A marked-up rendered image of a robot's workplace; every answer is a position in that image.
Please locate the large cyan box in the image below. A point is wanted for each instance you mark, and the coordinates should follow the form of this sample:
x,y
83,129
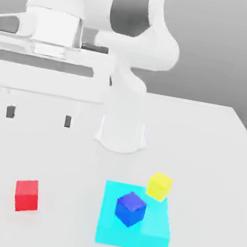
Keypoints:
x,y
154,231

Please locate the small blue cube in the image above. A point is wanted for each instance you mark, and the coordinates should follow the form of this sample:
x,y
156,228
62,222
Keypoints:
x,y
130,211

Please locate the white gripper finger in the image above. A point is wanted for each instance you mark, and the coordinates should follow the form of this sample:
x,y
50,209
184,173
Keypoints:
x,y
9,98
73,111

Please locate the small yellow cube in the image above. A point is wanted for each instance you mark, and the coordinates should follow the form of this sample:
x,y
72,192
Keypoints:
x,y
159,185

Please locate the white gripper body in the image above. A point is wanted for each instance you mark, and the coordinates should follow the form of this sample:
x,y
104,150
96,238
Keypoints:
x,y
44,79

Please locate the small red cube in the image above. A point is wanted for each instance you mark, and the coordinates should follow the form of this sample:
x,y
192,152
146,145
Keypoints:
x,y
26,196

